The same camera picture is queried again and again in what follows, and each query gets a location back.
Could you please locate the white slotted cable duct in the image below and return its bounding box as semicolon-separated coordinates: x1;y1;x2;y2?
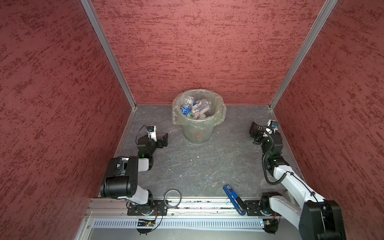
92;218;264;232

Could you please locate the aluminium corner post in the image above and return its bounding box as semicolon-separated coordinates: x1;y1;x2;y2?
269;0;338;111
81;0;137;111

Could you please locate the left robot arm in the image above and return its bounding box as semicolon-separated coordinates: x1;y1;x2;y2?
100;133;169;212

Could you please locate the blue utility knife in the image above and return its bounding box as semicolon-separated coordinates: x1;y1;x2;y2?
223;185;247;216

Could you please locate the aluminium front rail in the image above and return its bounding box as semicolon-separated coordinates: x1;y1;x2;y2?
81;197;267;219

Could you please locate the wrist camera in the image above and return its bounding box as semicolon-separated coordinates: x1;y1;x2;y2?
266;120;279;135
147;126;157;142

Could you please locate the left aluminium corner post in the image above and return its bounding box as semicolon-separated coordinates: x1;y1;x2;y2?
81;0;137;111

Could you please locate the blue label bottle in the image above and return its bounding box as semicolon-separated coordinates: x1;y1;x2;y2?
181;95;195;116

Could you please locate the right aluminium corner post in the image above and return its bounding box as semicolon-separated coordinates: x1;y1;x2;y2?
269;0;338;111

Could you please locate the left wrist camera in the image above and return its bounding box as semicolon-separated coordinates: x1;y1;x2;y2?
147;126;157;142

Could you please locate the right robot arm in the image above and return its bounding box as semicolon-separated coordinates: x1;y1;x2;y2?
249;121;347;240

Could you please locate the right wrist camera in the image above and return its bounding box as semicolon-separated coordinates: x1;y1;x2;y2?
266;120;279;135

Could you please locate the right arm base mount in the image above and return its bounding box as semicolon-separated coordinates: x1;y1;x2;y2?
244;200;271;217

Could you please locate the clear plastic bin liner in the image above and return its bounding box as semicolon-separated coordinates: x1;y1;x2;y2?
172;89;227;128

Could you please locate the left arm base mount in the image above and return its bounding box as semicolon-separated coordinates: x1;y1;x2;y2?
127;200;168;217

